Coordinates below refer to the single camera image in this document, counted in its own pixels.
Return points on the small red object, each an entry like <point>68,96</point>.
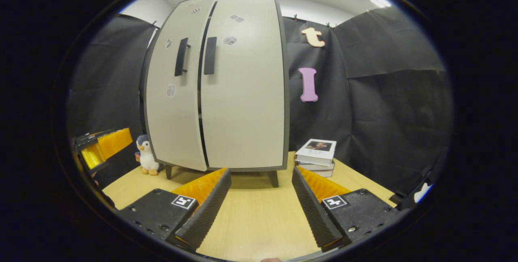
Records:
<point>137,157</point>

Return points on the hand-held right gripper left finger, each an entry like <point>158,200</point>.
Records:
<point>210,213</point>

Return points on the small ceiling light panel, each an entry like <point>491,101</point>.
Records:
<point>380,2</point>

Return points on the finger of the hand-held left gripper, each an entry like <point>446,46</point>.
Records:
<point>121,165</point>
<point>115,142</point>

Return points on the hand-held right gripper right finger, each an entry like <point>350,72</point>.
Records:
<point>311,213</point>

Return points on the white book photo cover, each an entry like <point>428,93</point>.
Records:
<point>317,148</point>

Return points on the plush penguin toy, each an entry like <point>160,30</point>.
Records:
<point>146,159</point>

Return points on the white book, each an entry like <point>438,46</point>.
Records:
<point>319,166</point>
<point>323,173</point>

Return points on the white cabinet door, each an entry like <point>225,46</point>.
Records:
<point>243,112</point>
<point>170,124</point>

